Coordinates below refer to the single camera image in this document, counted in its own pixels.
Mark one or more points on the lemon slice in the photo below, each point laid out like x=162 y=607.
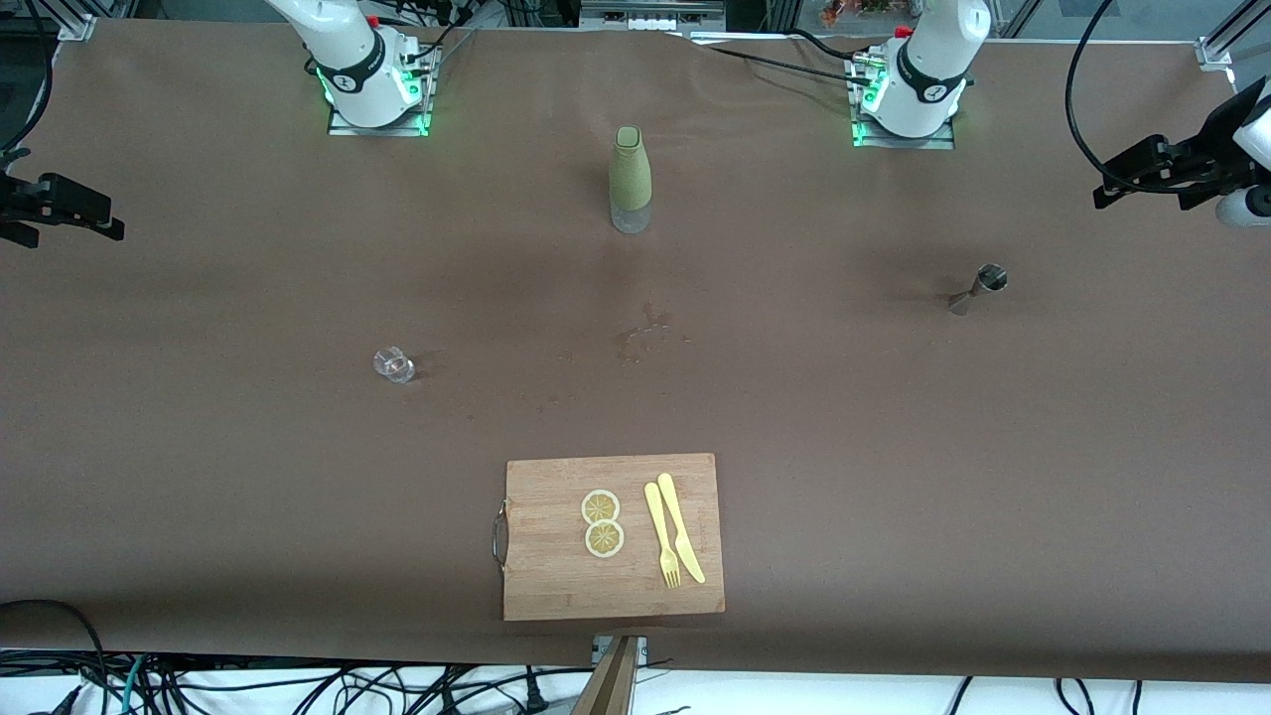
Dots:
x=601 y=507
x=605 y=539

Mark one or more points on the aluminium frame corner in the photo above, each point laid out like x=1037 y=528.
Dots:
x=1213 y=52
x=77 y=28

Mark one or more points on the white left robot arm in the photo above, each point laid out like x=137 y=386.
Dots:
x=933 y=60

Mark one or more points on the grey power strip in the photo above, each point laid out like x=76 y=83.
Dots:
x=650 y=10

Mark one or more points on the steel double jigger cup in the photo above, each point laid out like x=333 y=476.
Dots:
x=983 y=285

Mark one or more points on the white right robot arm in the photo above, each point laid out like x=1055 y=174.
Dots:
x=348 y=50

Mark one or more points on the clear glass beaker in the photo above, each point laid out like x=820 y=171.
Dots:
x=394 y=365

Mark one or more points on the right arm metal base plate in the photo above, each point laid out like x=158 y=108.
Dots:
x=422 y=99

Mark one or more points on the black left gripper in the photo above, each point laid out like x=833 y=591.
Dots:
x=1206 y=159

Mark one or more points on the small metal bracket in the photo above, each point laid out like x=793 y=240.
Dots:
x=640 y=650

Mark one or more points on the wooden post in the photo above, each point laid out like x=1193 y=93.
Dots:
x=611 y=685

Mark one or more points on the yellow plastic fork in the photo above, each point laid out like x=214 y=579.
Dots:
x=660 y=536

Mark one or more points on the wooden cutting board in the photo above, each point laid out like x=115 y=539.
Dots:
x=556 y=576

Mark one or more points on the yellow plastic knife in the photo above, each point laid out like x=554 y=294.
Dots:
x=680 y=526

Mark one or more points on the green sleeved glass bottle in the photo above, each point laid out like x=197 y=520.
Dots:
x=631 y=169

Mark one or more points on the brown table cover sheet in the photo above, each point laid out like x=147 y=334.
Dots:
x=199 y=447

